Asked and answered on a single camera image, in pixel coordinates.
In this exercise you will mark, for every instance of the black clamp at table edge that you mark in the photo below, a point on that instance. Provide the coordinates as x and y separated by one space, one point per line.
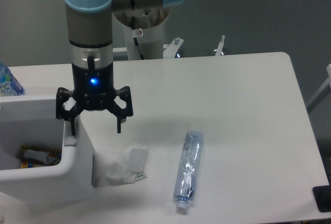
322 198

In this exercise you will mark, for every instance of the white frame at right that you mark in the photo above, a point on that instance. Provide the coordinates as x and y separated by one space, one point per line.
320 93

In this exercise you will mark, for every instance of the crushed clear plastic bottle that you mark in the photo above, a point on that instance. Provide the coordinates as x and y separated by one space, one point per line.
187 170

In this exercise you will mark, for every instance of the blue labelled water bottle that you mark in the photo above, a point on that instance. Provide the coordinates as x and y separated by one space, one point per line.
10 86

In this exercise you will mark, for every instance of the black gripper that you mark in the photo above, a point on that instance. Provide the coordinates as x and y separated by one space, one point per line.
93 90

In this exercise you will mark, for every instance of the crumpled white paper wrapper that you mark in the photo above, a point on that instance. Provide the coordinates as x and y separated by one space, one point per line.
129 165

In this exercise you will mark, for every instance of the white push-lid trash can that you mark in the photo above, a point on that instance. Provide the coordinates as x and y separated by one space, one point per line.
31 121

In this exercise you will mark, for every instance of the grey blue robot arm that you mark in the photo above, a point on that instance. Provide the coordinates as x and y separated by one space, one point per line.
89 25

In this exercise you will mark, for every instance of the trash inside the can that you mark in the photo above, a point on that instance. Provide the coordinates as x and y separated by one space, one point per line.
33 157

